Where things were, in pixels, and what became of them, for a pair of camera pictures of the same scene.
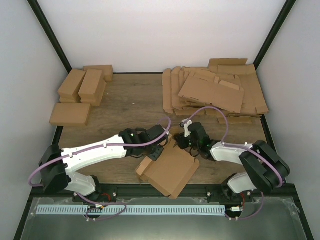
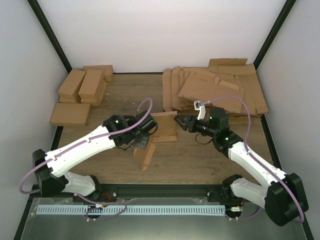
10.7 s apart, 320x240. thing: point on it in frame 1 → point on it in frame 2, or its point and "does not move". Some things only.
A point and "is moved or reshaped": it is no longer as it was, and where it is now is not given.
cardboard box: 107,71 does not move
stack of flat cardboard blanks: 228,90 does not move
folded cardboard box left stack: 68,92 does not move
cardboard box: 172,172 is moved or reshaped
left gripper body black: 153,155 → 140,143
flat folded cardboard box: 70,114 does not move
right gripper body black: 184,145 → 196,128
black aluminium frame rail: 158,191 does not move
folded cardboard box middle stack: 92,87 does not move
